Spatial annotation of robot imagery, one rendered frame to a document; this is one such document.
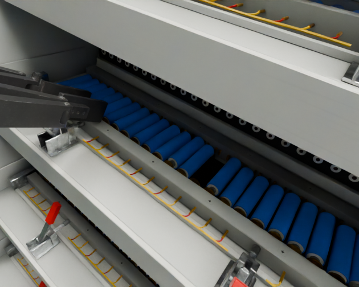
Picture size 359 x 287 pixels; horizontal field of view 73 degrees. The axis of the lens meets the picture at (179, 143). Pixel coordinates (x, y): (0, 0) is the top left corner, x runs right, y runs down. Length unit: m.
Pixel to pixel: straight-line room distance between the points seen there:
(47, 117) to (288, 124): 0.21
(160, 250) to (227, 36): 0.20
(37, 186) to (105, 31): 0.36
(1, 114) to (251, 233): 0.24
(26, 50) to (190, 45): 0.34
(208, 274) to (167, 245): 0.05
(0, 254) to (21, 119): 0.51
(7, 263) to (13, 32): 0.49
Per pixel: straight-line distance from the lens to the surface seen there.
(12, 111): 0.24
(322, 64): 0.19
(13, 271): 0.70
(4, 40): 0.46
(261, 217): 0.28
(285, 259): 0.26
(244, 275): 0.24
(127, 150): 0.31
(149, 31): 0.21
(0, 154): 0.54
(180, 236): 0.27
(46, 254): 0.48
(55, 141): 0.34
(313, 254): 0.29
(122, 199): 0.29
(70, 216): 0.48
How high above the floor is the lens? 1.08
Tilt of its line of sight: 24 degrees down
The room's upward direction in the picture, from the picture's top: 21 degrees clockwise
